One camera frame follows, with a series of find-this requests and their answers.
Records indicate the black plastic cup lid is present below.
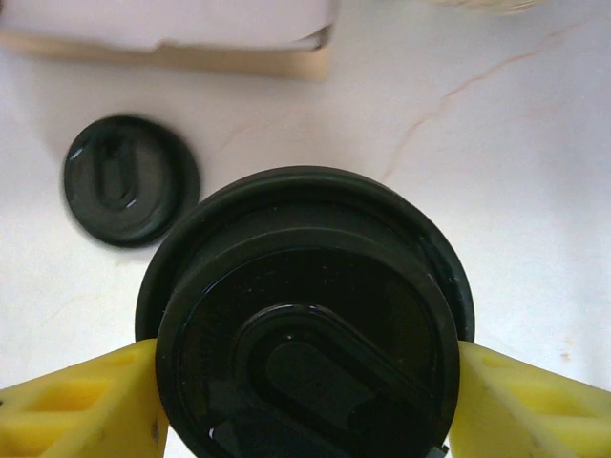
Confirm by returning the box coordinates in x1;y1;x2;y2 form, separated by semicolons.
134;165;476;458
63;113;202;248

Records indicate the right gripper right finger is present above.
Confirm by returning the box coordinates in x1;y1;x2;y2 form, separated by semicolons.
450;342;611;458

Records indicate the brown pulp cup carrier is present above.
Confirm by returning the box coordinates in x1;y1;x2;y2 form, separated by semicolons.
423;0;541;17

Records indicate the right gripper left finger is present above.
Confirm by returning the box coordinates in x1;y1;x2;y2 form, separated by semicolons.
0;338;169;458

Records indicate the cardboard napkin box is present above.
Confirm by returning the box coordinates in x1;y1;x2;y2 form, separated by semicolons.
0;0;336;84

